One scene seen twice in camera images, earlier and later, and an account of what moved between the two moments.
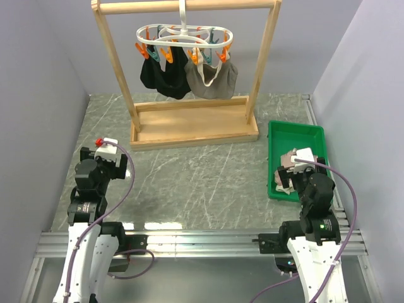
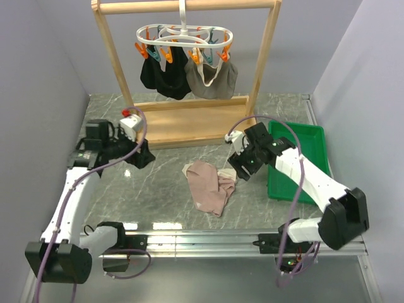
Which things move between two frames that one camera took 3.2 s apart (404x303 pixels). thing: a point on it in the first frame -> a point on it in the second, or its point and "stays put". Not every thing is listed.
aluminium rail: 197,244 stays put
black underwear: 174,83 stays put
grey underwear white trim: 209,82 stays put
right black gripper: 286,174 -> 237,161
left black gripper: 117,172 -> 141,158
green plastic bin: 283,137 stays put
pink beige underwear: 286,161 -> 211,188
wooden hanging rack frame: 190,122 stays put
